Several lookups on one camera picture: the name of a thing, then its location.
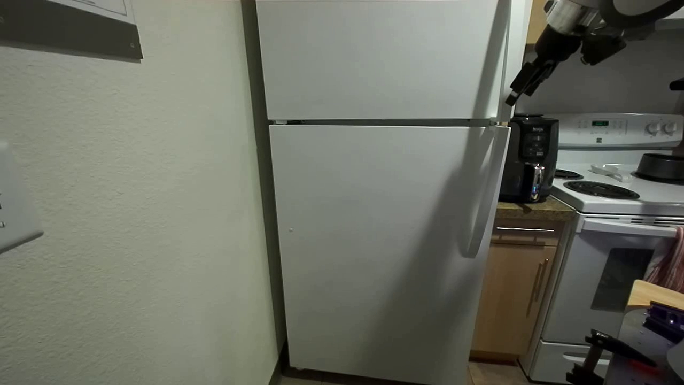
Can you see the white switch plate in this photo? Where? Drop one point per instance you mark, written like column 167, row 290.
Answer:
column 13, row 206

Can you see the black clamp stand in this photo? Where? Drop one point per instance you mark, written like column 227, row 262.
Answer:
column 599, row 353

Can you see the dark blue object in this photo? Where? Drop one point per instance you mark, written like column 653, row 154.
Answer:
column 665, row 322

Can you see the white range hood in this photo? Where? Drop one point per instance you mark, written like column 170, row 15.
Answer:
column 675, row 23

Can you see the white electric stove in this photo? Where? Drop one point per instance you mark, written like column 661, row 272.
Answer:
column 569, row 284

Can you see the black coffee maker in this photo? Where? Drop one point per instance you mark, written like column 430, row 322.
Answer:
column 530, row 150

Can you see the red kitchen towel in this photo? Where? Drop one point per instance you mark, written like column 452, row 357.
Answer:
column 669, row 259

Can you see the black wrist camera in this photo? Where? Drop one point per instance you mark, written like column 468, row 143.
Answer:
column 604, row 48

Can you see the wooden upper cabinet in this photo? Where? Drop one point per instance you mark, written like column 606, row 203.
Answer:
column 537, row 18

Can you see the brown speckled countertop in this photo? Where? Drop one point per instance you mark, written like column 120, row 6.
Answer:
column 542, row 212

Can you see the small black coil burner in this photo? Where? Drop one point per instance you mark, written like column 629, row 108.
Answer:
column 569, row 173

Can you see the large black coil burner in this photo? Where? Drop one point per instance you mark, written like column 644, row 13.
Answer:
column 602, row 189

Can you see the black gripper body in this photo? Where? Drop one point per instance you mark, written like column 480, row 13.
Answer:
column 558, row 48

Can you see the light wooden board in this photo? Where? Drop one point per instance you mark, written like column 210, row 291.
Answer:
column 644, row 293

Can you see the wooden base cabinet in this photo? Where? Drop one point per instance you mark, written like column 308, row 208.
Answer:
column 513, row 299

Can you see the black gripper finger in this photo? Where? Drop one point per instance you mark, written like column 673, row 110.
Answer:
column 536, row 83
column 527, row 80

